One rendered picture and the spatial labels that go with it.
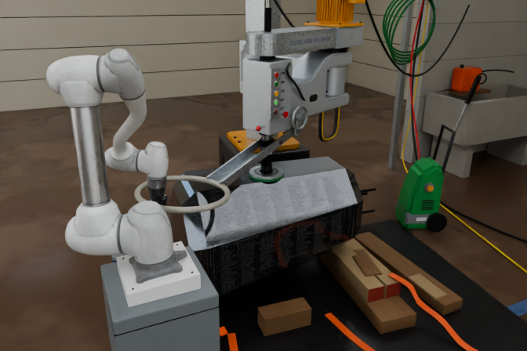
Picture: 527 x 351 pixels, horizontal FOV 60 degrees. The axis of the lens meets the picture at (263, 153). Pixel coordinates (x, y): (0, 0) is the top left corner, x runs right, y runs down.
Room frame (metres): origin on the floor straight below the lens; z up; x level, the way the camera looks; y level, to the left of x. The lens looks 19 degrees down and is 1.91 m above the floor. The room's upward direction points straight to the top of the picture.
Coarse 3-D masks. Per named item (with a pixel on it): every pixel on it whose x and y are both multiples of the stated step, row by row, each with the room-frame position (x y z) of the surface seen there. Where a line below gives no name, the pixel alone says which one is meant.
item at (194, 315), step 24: (120, 288) 1.52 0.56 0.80; (120, 312) 1.38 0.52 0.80; (144, 312) 1.39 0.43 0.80; (168, 312) 1.41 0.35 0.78; (192, 312) 1.45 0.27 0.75; (216, 312) 1.49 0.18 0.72; (120, 336) 1.34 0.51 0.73; (144, 336) 1.37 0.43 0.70; (168, 336) 1.41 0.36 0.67; (192, 336) 1.45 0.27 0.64; (216, 336) 1.49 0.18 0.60
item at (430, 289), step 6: (414, 276) 2.64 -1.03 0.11; (420, 276) 2.65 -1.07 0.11; (414, 282) 2.58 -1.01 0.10; (420, 282) 2.57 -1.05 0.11; (426, 282) 2.57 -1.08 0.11; (420, 288) 2.52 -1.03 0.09; (426, 288) 2.51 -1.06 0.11; (432, 288) 2.51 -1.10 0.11; (438, 288) 2.51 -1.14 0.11; (432, 294) 2.45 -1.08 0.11; (438, 294) 2.45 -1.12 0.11; (444, 294) 2.45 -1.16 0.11
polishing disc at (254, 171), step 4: (252, 168) 2.69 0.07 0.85; (256, 168) 2.69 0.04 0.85; (260, 168) 2.70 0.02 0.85; (272, 168) 2.70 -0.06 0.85; (276, 168) 2.70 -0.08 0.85; (280, 168) 2.70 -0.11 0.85; (252, 172) 2.63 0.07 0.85; (256, 172) 2.63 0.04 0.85; (260, 172) 2.63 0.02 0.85; (272, 172) 2.63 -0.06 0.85; (276, 172) 2.63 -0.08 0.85; (280, 172) 2.63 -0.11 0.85; (256, 176) 2.57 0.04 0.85; (260, 176) 2.57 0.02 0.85; (264, 176) 2.57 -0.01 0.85; (268, 176) 2.57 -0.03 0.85; (272, 176) 2.57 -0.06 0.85; (276, 176) 2.57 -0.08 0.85; (280, 176) 2.59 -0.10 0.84
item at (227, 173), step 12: (288, 132) 2.71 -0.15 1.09; (252, 144) 2.64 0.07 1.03; (276, 144) 2.63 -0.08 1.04; (240, 156) 2.56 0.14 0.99; (252, 156) 2.58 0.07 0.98; (264, 156) 2.55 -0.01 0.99; (228, 168) 2.48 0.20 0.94; (240, 168) 2.40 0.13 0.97; (216, 180) 2.39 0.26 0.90; (228, 180) 2.33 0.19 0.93
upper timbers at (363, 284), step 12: (336, 264) 2.73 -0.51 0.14; (348, 264) 2.63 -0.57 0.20; (348, 276) 2.58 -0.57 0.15; (360, 276) 2.50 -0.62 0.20; (372, 276) 2.50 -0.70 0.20; (384, 276) 2.50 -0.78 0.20; (360, 288) 2.44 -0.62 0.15; (372, 288) 2.37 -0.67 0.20; (384, 288) 2.42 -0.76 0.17; (396, 288) 2.43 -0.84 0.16; (372, 300) 2.37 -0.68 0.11
